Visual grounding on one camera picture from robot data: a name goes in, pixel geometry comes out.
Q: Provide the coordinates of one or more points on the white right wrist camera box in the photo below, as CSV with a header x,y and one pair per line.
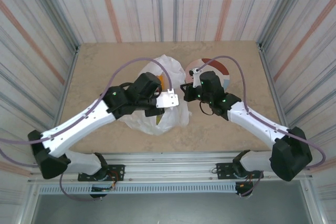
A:
x,y
195,75

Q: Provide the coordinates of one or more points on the aluminium mounting rail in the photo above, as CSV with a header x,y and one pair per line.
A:
x,y
168,167

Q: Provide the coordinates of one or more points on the aluminium side rail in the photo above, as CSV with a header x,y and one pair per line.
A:
x,y
268,64
67,77

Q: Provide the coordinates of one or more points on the white translucent plastic bag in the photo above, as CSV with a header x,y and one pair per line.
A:
x,y
170,64

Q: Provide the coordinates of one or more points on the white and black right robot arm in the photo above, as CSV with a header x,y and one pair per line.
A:
x,y
291,153

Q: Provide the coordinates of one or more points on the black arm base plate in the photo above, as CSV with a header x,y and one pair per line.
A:
x,y
223,171
118,172

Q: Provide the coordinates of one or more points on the round plate with coloured segments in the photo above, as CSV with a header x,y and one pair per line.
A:
x,y
221,68

